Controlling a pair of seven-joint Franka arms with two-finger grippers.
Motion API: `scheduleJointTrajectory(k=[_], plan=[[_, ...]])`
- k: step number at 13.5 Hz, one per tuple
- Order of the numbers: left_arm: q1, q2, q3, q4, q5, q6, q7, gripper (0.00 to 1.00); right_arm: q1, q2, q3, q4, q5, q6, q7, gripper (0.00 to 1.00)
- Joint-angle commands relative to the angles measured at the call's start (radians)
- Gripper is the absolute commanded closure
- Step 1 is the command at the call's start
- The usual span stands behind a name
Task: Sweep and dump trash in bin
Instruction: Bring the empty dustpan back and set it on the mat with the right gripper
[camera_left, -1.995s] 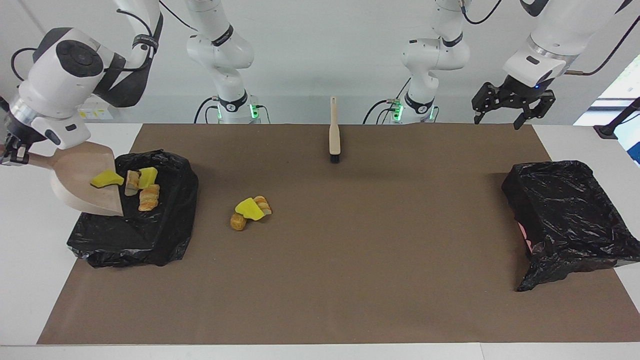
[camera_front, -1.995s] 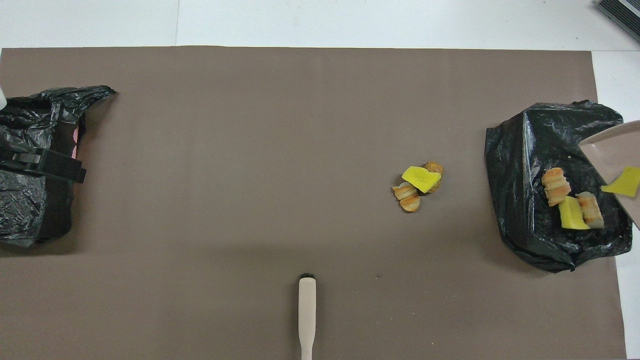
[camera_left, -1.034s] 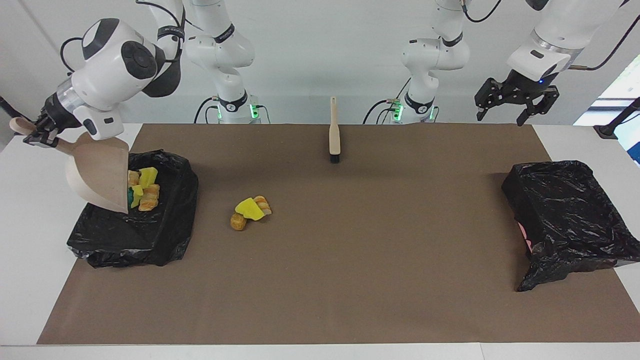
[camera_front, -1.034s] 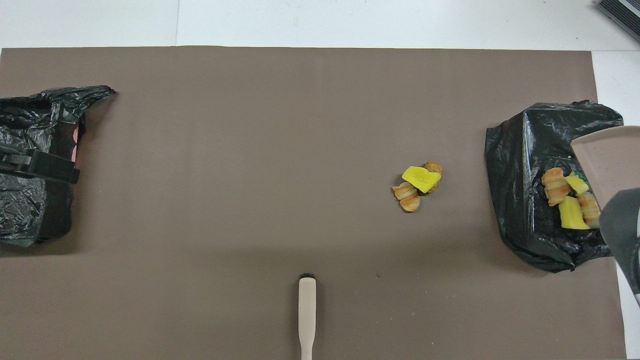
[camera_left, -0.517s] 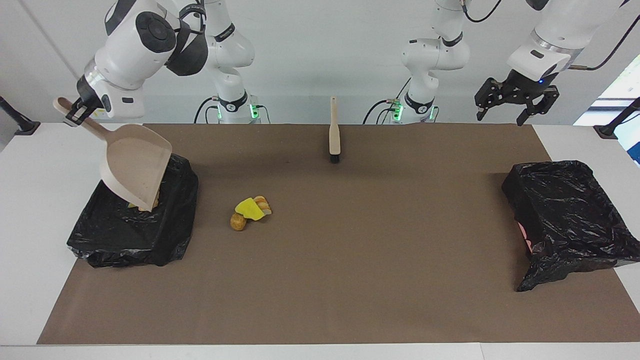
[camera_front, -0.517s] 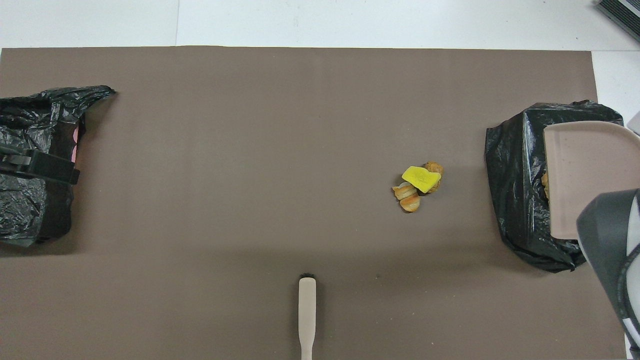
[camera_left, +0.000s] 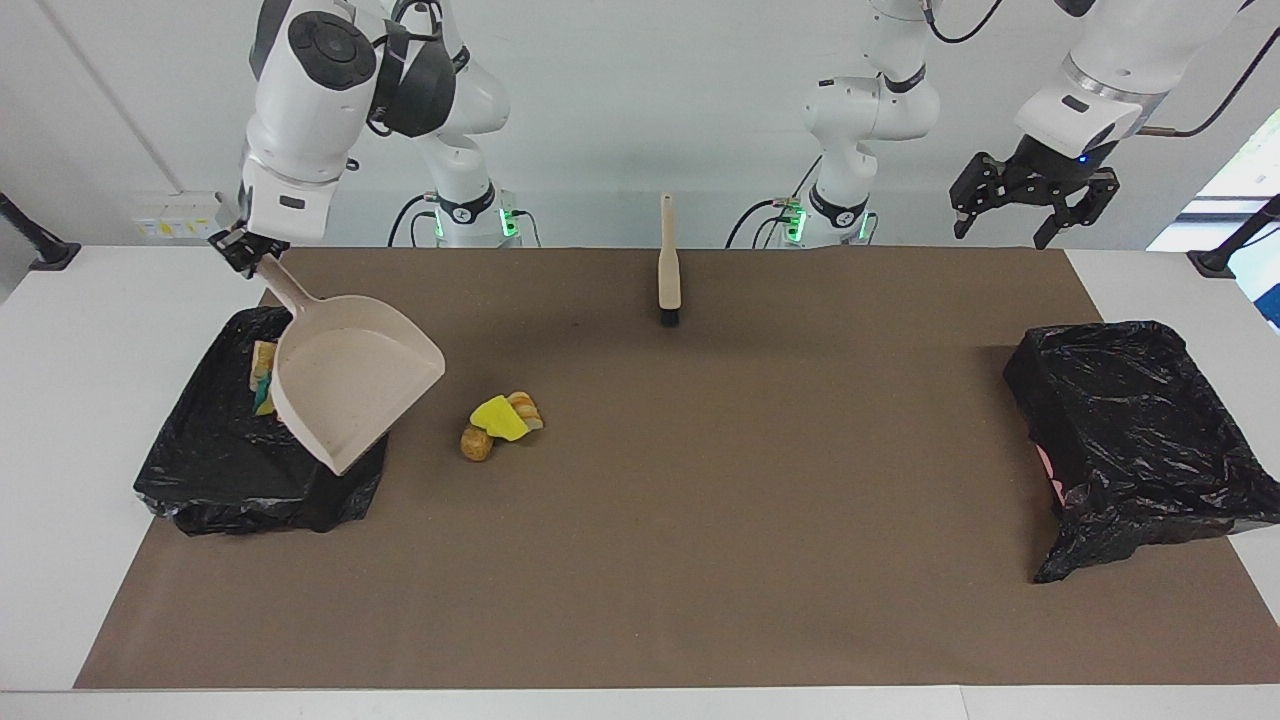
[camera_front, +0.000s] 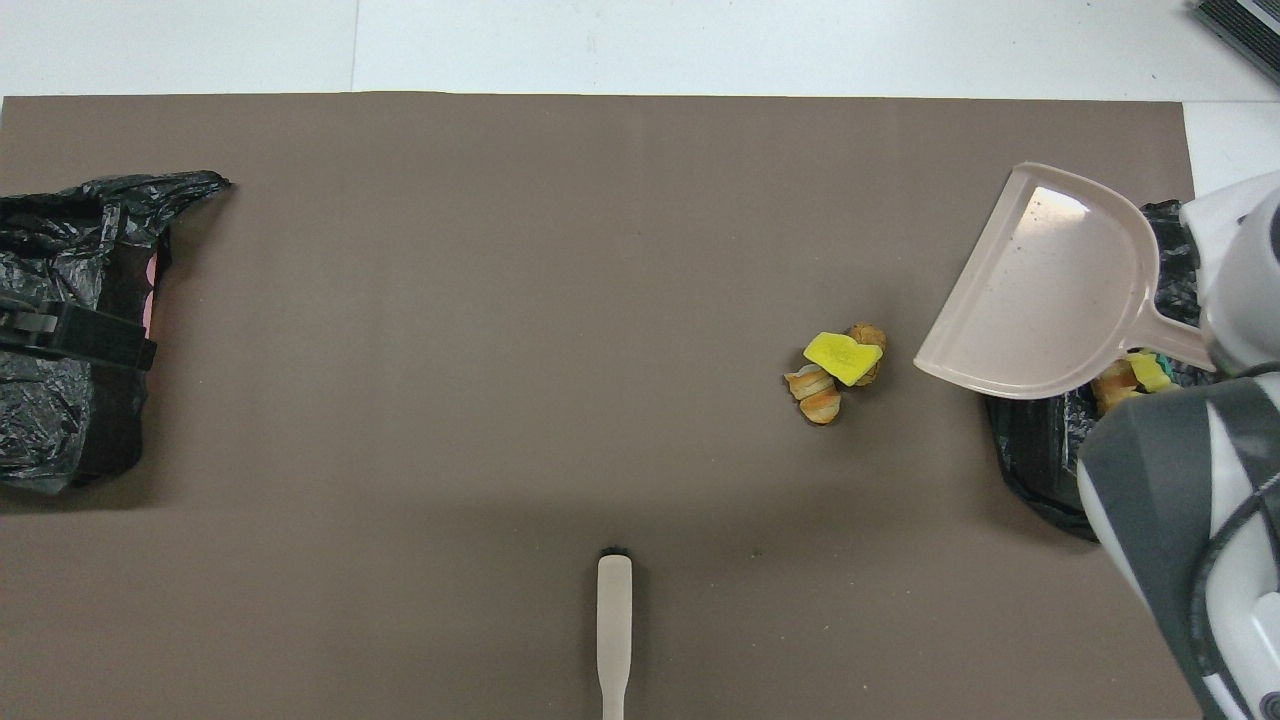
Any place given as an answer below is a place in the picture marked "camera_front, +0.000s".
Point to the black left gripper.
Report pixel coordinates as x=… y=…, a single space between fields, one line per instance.
x=25 y=322

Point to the yellow sponge with green pad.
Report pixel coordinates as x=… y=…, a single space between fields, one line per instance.
x=1152 y=372

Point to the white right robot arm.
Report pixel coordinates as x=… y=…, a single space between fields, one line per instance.
x=1180 y=520

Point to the crusty bread chunk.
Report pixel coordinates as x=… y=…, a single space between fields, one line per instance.
x=1112 y=388

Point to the black bag lined pink bin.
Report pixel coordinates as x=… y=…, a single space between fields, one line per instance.
x=60 y=420

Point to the brown table mat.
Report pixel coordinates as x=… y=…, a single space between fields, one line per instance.
x=400 y=300

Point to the toy croissant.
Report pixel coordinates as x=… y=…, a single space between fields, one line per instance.
x=815 y=395

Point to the beige hand brush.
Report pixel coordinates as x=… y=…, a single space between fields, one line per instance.
x=614 y=620

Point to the brown round bread roll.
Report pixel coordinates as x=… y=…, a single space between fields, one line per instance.
x=870 y=335

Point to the beige plastic dustpan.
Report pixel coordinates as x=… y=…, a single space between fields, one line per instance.
x=1050 y=290

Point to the large yellow sponge piece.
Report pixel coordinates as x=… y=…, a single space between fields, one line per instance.
x=842 y=358

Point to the dark ridged object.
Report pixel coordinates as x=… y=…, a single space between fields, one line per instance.
x=1245 y=30

